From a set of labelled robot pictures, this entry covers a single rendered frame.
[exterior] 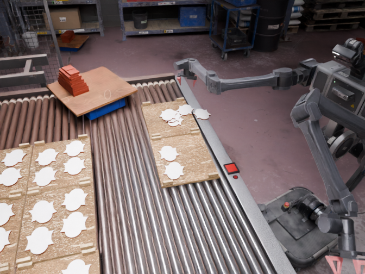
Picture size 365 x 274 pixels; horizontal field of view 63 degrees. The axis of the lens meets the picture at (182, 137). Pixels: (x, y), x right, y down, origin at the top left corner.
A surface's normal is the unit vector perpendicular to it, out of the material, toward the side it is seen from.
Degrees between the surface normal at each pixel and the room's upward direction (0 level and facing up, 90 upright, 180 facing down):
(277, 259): 0
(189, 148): 0
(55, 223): 0
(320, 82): 90
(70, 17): 90
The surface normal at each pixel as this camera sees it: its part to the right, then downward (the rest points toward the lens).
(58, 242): 0.02, -0.76
